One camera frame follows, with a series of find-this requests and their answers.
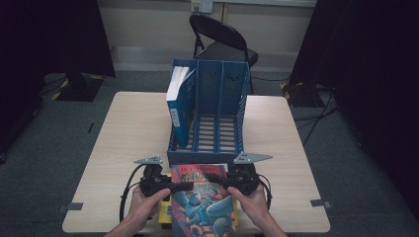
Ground black folding chair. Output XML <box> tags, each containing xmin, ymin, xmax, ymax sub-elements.
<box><xmin>189</xmin><ymin>13</ymin><xmax>260</xmax><ymax>95</ymax></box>

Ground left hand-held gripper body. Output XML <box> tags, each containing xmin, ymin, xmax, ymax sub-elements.
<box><xmin>133</xmin><ymin>155</ymin><xmax>173</xmax><ymax>198</ymax></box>

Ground left hand-held gripper cable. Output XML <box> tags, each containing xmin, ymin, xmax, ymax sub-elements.
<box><xmin>119</xmin><ymin>163</ymin><xmax>148</xmax><ymax>223</ymax></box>

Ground black stand base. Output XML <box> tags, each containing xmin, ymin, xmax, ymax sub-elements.
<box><xmin>50</xmin><ymin>72</ymin><xmax>106</xmax><ymax>103</ymax></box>
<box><xmin>280</xmin><ymin>81</ymin><xmax>326</xmax><ymax>108</ymax></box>

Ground red and blue illustrated book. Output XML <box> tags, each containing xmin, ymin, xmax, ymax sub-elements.
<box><xmin>170</xmin><ymin>163</ymin><xmax>239</xmax><ymax>237</ymax></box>

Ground white wall socket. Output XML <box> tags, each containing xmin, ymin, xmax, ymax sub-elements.
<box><xmin>190</xmin><ymin>0</ymin><xmax>214</xmax><ymax>14</ymax></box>

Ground blue plastic file rack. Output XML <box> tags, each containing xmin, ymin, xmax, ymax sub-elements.
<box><xmin>166</xmin><ymin>58</ymin><xmax>251</xmax><ymax>167</ymax></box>

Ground person's right hand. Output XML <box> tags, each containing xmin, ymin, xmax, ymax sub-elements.
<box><xmin>226</xmin><ymin>183</ymin><xmax>270</xmax><ymax>229</ymax></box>

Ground black curtain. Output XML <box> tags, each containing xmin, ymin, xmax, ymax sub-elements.
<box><xmin>289</xmin><ymin>0</ymin><xmax>419</xmax><ymax>220</ymax></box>
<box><xmin>0</xmin><ymin>0</ymin><xmax>117</xmax><ymax>162</ymax></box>

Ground right hand-held gripper cable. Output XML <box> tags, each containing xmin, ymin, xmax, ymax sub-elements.
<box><xmin>256</xmin><ymin>173</ymin><xmax>274</xmax><ymax>211</ymax></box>

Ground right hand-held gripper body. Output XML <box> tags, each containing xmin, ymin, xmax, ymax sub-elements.
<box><xmin>226</xmin><ymin>151</ymin><xmax>274</xmax><ymax>197</ymax></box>

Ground hand-held gripper cable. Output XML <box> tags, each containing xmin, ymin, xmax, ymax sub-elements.
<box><xmin>256</xmin><ymin>173</ymin><xmax>274</xmax><ymax>211</ymax></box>
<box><xmin>119</xmin><ymin>163</ymin><xmax>148</xmax><ymax>223</ymax></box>

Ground grey tape strip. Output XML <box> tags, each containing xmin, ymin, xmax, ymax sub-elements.
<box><xmin>309</xmin><ymin>198</ymin><xmax>334</xmax><ymax>209</ymax></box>
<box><xmin>56</xmin><ymin>201</ymin><xmax>84</xmax><ymax>213</ymax></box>

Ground black floor cables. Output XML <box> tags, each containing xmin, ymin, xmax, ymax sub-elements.
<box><xmin>293</xmin><ymin>87</ymin><xmax>341</xmax><ymax>148</ymax></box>

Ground person's left hand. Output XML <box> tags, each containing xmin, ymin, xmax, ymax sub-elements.
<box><xmin>126</xmin><ymin>187</ymin><xmax>172</xmax><ymax>232</ymax></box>

